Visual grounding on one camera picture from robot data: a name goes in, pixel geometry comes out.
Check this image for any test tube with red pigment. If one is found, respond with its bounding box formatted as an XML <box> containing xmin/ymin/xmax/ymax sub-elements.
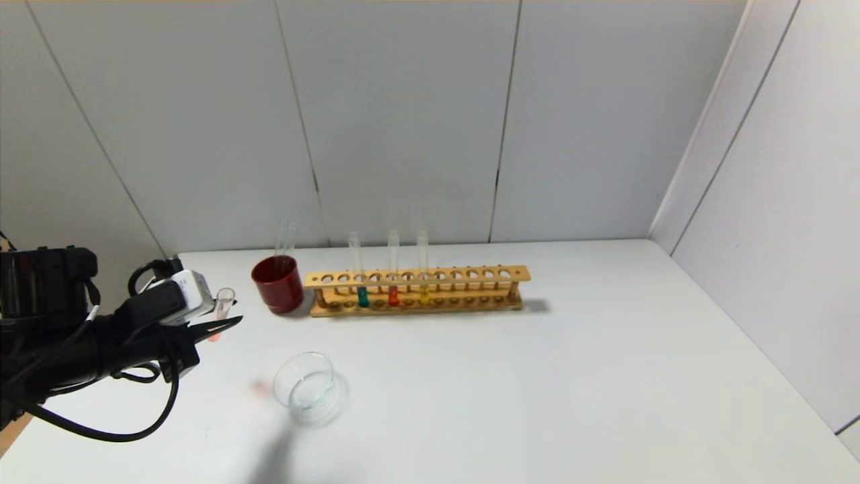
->
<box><xmin>208</xmin><ymin>287</ymin><xmax>237</xmax><ymax>343</ymax></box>

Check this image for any wooden test tube rack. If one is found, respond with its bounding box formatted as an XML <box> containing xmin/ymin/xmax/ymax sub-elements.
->
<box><xmin>302</xmin><ymin>265</ymin><xmax>531</xmax><ymax>318</ymax></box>

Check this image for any test tube with yellow liquid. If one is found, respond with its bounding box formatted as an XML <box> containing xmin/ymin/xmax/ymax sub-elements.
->
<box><xmin>417</xmin><ymin>231</ymin><xmax>431</xmax><ymax>305</ymax></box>

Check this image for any test tube with orange-red liquid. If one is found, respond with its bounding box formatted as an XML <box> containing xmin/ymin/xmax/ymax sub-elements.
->
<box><xmin>387</xmin><ymin>230</ymin><xmax>401</xmax><ymax>307</ymax></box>

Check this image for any empty clear test tube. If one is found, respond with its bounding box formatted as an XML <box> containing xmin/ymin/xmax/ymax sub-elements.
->
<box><xmin>275</xmin><ymin>218</ymin><xmax>298</xmax><ymax>259</ymax></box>

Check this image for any dark red cup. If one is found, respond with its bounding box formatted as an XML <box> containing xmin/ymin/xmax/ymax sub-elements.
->
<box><xmin>251</xmin><ymin>255</ymin><xmax>304</xmax><ymax>315</ymax></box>

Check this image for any clear glass beaker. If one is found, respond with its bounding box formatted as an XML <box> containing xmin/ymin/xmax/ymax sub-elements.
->
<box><xmin>272</xmin><ymin>352</ymin><xmax>350</xmax><ymax>428</ymax></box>

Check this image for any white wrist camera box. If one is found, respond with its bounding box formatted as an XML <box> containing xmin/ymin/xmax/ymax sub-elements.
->
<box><xmin>144</xmin><ymin>269</ymin><xmax>216</xmax><ymax>327</ymax></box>

